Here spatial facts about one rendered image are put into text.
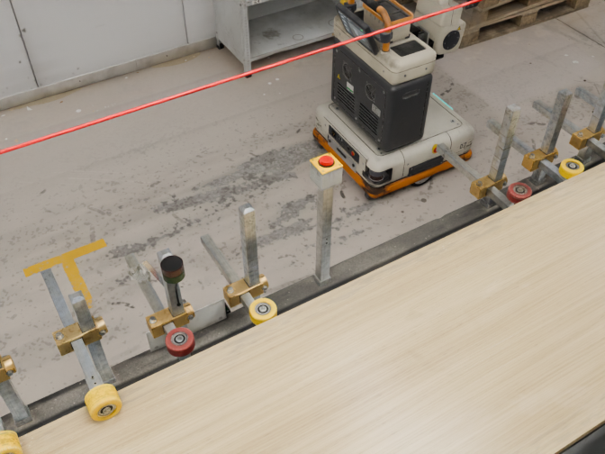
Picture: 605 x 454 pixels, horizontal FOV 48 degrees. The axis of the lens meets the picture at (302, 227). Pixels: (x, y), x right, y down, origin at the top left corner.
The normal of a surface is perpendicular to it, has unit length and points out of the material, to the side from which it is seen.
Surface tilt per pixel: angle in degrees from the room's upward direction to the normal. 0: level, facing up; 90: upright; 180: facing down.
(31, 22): 90
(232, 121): 0
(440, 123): 0
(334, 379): 0
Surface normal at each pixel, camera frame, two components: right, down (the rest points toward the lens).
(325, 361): 0.00, -0.70
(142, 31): 0.51, 0.61
